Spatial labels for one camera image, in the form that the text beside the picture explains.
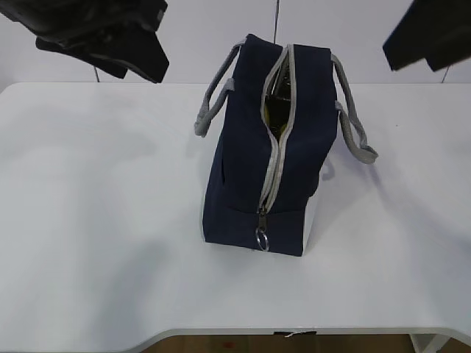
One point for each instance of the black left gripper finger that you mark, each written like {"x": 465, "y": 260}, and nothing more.
{"x": 146, "y": 56}
{"x": 95, "y": 60}

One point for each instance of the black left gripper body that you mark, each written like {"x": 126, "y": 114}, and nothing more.
{"x": 60, "y": 20}

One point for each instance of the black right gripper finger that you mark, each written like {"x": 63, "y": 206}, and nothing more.
{"x": 425, "y": 27}
{"x": 447, "y": 56}

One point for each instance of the navy and white lunch bag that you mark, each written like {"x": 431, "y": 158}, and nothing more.
{"x": 261, "y": 192}

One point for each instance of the yellow banana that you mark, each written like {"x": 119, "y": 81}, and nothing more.
{"x": 277, "y": 112}

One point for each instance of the black tape on table edge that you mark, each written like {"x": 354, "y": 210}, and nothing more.
{"x": 295, "y": 334}

